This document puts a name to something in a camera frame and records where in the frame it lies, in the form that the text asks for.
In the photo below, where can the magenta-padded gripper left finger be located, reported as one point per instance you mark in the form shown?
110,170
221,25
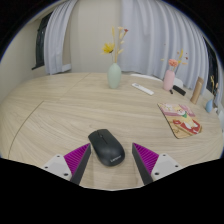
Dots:
63,166

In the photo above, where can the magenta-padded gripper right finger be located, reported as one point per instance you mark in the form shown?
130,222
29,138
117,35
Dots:
163,165

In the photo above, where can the black computer mouse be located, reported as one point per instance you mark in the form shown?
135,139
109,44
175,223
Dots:
106,148

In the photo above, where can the cartoon print mouse pad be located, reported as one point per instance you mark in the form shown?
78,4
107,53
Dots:
181,120

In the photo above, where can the blue marker pen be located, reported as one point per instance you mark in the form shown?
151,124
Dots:
171,91

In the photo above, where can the blue vase with dried flowers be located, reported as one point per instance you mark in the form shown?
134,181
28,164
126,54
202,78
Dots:
209,106

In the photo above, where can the black rectangular case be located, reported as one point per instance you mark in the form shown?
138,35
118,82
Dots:
179,90

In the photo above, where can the white remote control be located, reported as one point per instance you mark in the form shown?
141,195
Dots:
142,89

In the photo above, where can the tan thermos bottle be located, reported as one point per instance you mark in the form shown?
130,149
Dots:
196,91

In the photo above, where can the white chair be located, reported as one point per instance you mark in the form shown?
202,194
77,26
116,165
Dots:
179,82
146,77

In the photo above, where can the pink vase with orange flowers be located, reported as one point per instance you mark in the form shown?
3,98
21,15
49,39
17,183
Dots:
168,80

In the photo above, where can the narrow white curtain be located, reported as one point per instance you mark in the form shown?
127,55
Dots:
220,90
58,40

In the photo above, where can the green vase with yellow flowers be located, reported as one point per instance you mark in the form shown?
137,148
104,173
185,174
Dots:
114,76

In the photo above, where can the dark window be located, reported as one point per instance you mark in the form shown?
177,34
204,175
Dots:
211,70
41,43

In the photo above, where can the wide white curtain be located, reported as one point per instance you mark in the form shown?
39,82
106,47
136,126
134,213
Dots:
160,36

